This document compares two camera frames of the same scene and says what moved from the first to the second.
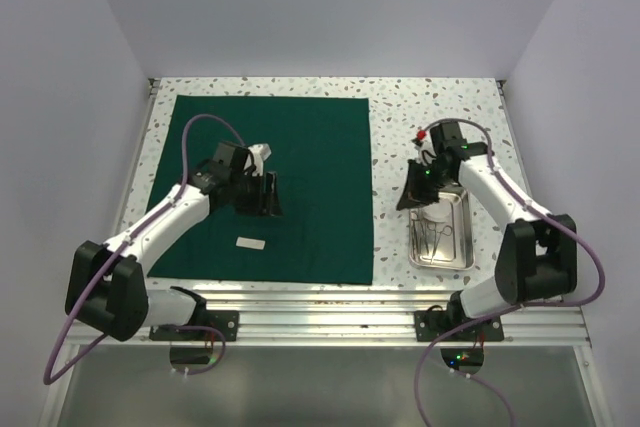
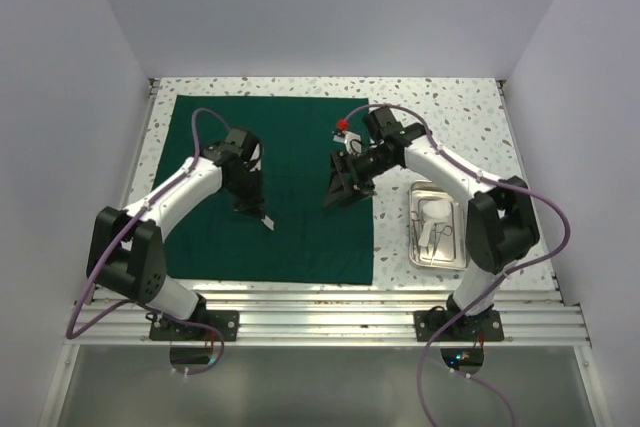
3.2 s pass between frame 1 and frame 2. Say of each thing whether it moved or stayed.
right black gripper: moved
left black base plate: stayed
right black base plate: stayed
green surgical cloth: stayed
